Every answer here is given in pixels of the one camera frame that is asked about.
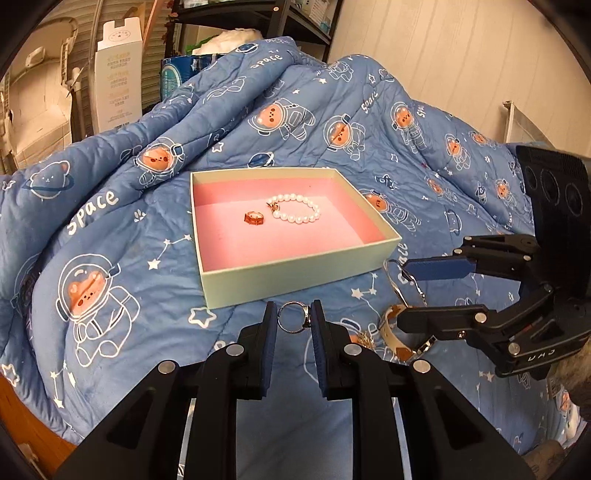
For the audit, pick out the black metal shelf rack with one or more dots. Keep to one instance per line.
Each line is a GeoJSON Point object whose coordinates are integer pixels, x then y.
{"type": "Point", "coordinates": [277, 18]}

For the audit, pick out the white stuffing bag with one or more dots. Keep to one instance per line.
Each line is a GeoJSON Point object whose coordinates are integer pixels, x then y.
{"type": "Point", "coordinates": [231, 39]}

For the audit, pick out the person's right forearm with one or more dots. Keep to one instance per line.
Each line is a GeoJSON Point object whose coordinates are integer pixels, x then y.
{"type": "Point", "coordinates": [575, 378]}

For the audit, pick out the grey louvered closet door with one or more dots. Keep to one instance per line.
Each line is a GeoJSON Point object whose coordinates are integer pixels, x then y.
{"type": "Point", "coordinates": [152, 64]}

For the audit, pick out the white baby high chair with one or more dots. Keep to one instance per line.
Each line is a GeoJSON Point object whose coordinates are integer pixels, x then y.
{"type": "Point", "coordinates": [37, 115]}

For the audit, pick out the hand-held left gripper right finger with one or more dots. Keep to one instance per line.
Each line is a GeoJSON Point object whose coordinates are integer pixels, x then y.
{"type": "Point", "coordinates": [316, 346]}

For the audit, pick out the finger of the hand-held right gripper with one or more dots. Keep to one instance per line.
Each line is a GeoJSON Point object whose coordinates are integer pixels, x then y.
{"type": "Point", "coordinates": [438, 269]}
{"type": "Point", "coordinates": [438, 321]}

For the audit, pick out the small gold earring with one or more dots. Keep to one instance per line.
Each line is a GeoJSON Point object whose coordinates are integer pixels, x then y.
{"type": "Point", "coordinates": [364, 340]}

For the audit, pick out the pink paper roll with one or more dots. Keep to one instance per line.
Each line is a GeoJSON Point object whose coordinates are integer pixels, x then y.
{"type": "Point", "coordinates": [154, 18]}

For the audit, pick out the blue tissue package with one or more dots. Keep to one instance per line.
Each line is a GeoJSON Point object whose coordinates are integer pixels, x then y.
{"type": "Point", "coordinates": [178, 74]}

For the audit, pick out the blue space printed blanket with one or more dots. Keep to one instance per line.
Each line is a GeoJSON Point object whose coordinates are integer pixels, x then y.
{"type": "Point", "coordinates": [138, 230]}

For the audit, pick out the tall white carton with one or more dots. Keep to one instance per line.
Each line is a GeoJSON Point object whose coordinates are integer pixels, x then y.
{"type": "Point", "coordinates": [115, 83]}

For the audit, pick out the pale green jewelry box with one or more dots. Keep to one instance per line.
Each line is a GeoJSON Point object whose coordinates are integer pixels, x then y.
{"type": "Point", "coordinates": [277, 281]}

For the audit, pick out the green tissue pack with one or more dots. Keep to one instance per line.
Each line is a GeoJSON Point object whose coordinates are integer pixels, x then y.
{"type": "Point", "coordinates": [193, 48]}

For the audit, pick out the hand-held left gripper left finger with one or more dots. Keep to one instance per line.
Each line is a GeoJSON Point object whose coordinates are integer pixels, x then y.
{"type": "Point", "coordinates": [268, 346]}

